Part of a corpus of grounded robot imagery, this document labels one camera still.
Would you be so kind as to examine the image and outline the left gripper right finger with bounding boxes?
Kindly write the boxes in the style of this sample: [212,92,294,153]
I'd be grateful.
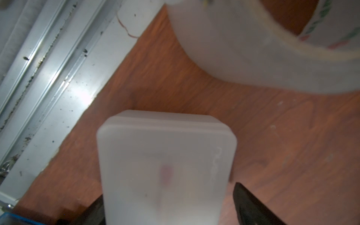
[232,182,286,225]

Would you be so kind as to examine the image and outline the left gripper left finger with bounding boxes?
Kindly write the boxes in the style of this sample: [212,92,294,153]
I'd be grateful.
[70,195,106,225]

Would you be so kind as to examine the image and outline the translucent pencil case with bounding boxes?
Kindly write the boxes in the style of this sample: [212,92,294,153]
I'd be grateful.
[96,110,237,225]

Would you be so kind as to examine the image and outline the clear tape roll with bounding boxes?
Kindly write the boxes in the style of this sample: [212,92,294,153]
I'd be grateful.
[165,1,360,94]

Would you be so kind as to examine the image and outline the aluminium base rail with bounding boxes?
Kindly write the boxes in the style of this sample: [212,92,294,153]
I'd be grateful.
[1,1,164,207]

